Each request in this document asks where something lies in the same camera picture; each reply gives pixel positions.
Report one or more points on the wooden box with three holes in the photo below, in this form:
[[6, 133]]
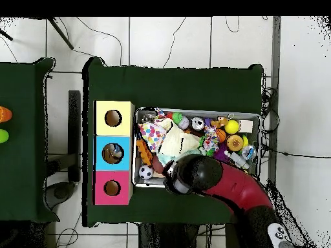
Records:
[[124, 124]]

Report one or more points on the light blue muslin cloth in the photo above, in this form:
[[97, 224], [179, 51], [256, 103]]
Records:
[[164, 158]]

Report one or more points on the green plastic object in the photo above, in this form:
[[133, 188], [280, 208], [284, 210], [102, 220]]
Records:
[[3, 136]]

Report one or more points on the small soccer ball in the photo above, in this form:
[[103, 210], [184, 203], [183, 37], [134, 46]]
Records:
[[146, 172]]

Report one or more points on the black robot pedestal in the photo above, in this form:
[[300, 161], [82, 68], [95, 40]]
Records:
[[168, 237]]

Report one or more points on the silver mesh bin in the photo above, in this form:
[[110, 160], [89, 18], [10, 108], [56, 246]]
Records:
[[147, 183]]

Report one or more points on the orange plastic object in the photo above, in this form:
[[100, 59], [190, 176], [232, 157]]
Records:
[[5, 114]]

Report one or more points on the yellow ball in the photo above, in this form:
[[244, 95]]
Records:
[[232, 126]]

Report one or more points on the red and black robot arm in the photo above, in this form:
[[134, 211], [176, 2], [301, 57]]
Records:
[[238, 188]]

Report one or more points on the dark green table cloth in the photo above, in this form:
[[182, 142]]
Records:
[[23, 168], [181, 87]]

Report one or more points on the grey round base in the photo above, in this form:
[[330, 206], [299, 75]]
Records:
[[60, 192]]

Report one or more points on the small orange basketball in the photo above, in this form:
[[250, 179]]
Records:
[[221, 135]]

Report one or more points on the black tripod leg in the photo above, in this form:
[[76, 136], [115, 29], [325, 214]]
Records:
[[60, 33], [6, 35]]

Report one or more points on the black panel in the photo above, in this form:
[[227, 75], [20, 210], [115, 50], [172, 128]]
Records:
[[74, 116]]

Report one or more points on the cream muslin cloth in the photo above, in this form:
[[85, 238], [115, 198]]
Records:
[[178, 139]]

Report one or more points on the small white baseball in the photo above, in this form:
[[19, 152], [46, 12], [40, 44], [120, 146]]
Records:
[[183, 122]]

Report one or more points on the polka dot paper napkin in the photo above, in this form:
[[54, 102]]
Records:
[[152, 134]]

